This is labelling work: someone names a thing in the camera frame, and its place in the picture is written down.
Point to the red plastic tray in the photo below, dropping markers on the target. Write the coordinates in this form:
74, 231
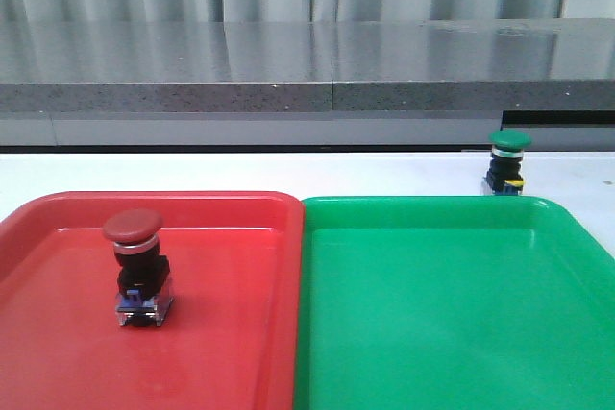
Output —
230, 336

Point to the green mushroom push button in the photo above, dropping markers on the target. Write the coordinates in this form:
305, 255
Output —
503, 175

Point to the grey stone counter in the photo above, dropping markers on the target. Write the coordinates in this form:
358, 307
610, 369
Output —
276, 86

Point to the green plastic tray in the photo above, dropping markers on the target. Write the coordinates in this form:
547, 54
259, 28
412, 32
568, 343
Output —
453, 303

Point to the red mushroom push button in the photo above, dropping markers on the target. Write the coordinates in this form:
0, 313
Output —
144, 281

